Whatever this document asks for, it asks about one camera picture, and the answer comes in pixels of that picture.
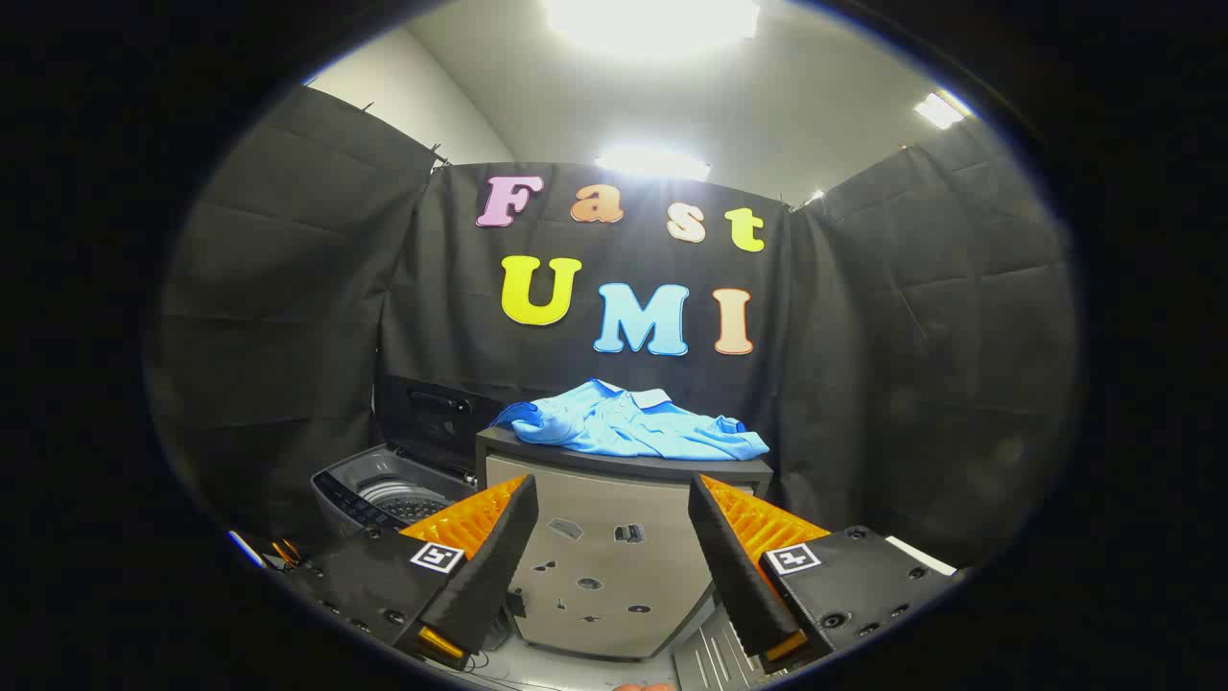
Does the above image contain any white paper sheet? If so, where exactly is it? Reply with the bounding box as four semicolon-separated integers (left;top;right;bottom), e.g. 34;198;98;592
883;535;960;577

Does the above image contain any thin floor cable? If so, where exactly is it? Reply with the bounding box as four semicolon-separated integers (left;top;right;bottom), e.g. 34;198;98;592
470;651;540;691

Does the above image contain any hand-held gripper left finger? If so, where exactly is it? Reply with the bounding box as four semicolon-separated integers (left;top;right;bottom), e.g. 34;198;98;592
288;473;540;671

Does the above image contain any small ceiling light panel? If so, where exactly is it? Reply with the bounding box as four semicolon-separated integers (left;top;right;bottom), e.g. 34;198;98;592
913;89;972;131

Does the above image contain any light blue polo shirt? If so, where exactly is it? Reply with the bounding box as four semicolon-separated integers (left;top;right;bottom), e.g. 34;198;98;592
491;379;770;460

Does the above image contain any grey washing machine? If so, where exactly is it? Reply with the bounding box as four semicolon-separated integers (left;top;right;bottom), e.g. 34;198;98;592
310;443;479;543

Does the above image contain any large ceiling light panel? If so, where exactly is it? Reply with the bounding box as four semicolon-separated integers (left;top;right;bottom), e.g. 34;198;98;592
542;0;764;54

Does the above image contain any black backdrop cloth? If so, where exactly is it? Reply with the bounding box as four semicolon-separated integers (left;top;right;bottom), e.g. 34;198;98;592
149;84;1080;567

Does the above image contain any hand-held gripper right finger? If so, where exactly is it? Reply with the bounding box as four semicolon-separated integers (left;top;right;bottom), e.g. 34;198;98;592
687;473;960;673

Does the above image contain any grey cabinet with dark top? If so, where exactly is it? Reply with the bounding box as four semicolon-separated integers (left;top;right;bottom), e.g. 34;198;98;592
475;427;776;663

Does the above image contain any grey ribbed metal panel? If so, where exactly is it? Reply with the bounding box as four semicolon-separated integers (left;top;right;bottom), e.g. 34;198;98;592
672;614;768;691

